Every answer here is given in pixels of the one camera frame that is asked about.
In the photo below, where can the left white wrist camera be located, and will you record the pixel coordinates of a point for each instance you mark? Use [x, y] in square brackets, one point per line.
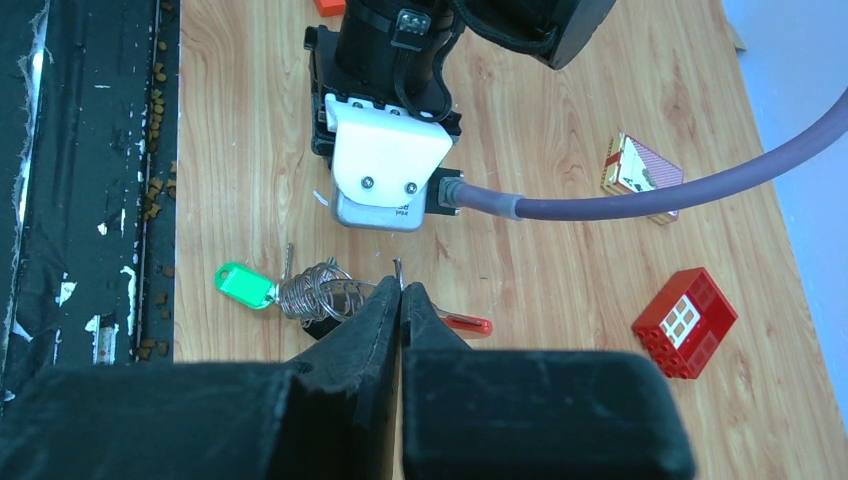
[392, 202]

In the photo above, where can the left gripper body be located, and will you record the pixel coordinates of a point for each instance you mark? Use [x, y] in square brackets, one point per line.
[361, 134]

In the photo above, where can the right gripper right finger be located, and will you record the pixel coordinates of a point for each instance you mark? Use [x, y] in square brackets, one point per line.
[531, 414]

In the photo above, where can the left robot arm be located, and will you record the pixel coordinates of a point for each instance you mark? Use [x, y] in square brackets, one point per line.
[394, 52]

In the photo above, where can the green tag key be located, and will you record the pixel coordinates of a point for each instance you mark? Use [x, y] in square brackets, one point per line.
[244, 285]

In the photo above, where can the playing card box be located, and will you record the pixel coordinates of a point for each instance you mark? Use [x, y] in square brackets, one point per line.
[632, 167]

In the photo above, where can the red rectangular block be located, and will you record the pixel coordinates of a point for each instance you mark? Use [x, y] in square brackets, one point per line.
[330, 8]

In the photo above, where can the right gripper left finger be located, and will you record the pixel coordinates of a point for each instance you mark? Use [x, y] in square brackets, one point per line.
[328, 413]

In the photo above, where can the red window brick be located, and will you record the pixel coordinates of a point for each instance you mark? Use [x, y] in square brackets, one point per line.
[684, 324]

